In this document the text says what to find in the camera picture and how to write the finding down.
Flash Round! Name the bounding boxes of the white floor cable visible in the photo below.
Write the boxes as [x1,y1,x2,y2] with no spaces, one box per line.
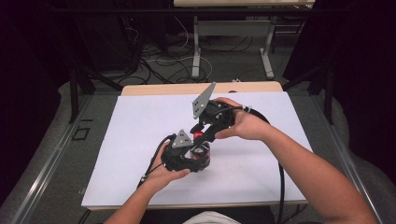
[146,16,214,82]

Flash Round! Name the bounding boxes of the person's white clothing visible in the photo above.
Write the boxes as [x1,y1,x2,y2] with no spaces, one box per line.
[182,211,241,224]

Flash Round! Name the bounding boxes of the black metal stand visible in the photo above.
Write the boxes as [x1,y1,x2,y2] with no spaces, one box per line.
[68,60,124,124]
[281,60,334,126]

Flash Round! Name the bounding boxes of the white desk with metal legs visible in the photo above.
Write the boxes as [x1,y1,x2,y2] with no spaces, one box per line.
[173,0,317,80]

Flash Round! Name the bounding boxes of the person's right hand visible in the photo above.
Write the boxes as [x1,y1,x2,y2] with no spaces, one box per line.
[213,96,273,142]

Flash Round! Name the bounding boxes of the black equipment cabinet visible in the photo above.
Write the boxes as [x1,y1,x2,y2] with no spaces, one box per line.
[74,12,143,73]

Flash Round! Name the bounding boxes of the wooden table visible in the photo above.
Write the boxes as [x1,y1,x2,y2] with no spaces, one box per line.
[81,81,313,211]

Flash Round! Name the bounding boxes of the metal floor rail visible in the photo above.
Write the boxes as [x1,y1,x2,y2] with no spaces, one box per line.
[11,94,94,224]
[306,92,385,224]

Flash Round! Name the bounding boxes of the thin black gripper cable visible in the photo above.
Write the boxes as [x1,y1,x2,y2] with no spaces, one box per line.
[136,133,177,190]

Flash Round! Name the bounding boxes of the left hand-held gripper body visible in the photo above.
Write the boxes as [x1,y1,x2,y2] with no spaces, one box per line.
[161,129,201,173]

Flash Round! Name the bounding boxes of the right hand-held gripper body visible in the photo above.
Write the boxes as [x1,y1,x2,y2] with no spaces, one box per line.
[191,81,236,132]

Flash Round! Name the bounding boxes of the white table mat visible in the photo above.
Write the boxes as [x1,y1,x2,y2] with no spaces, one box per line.
[81,91,313,208]

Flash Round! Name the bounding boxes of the person's left hand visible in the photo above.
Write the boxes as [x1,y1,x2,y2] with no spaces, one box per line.
[140,141,191,195]

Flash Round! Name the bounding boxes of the black floor socket frame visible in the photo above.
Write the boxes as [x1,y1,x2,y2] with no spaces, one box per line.
[71,126,92,142]

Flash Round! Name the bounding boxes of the thick black gripper cable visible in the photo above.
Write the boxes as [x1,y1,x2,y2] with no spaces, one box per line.
[214,105,286,224]

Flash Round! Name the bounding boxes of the black floor cables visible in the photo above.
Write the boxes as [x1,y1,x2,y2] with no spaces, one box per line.
[116,18,255,86]

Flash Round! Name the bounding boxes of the small clear jar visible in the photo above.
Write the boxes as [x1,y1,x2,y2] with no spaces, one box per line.
[190,141,212,171]

